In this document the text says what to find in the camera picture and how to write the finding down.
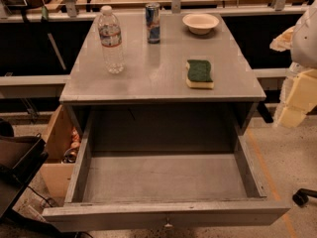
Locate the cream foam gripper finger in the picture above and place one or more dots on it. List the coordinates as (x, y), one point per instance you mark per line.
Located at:
(298, 97)

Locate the green and yellow sponge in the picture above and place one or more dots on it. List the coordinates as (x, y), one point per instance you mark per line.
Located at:
(199, 74)

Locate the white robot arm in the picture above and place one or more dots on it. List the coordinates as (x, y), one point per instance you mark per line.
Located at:
(301, 40)

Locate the grey cabinet with top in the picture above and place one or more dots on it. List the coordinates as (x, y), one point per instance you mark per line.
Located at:
(156, 72)

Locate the open grey top drawer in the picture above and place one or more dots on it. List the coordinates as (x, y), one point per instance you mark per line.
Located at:
(137, 167)

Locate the black chair caster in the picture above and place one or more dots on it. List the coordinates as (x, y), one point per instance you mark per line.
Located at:
(302, 196)

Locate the white paper bowl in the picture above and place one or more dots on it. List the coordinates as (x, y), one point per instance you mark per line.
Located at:
(200, 24)

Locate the blue silver energy drink can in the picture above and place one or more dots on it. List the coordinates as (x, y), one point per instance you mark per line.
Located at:
(152, 22)

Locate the clear plastic water bottle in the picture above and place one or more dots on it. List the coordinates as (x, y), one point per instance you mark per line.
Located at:
(110, 35)

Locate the wooden box with items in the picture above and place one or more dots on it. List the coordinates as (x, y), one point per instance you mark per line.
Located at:
(62, 143)

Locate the black tray at left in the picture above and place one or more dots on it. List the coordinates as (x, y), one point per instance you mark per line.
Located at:
(20, 160)

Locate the small metal drawer handle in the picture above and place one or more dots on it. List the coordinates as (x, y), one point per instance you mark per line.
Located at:
(167, 223)

